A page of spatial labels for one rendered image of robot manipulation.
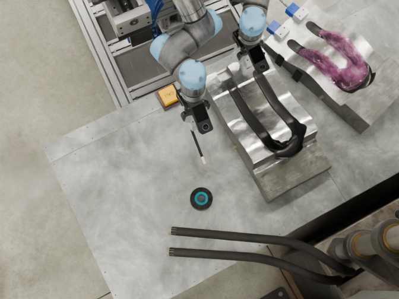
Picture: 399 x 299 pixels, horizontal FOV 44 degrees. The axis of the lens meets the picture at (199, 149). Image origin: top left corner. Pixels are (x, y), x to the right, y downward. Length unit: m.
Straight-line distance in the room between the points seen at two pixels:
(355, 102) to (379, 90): 0.10
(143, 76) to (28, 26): 0.82
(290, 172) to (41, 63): 1.68
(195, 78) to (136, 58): 1.28
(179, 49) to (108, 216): 0.68
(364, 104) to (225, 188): 0.58
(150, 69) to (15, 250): 1.14
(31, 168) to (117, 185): 1.02
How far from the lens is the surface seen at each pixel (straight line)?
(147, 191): 1.81
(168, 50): 1.44
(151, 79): 2.56
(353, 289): 1.88
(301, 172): 1.80
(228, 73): 1.88
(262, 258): 1.71
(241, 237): 1.70
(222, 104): 1.81
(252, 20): 1.49
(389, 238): 1.36
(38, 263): 2.69
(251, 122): 1.79
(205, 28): 1.47
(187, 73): 1.39
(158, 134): 1.86
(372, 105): 1.89
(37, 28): 3.07
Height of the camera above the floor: 2.57
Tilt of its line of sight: 75 degrees down
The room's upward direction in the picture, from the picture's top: 3 degrees clockwise
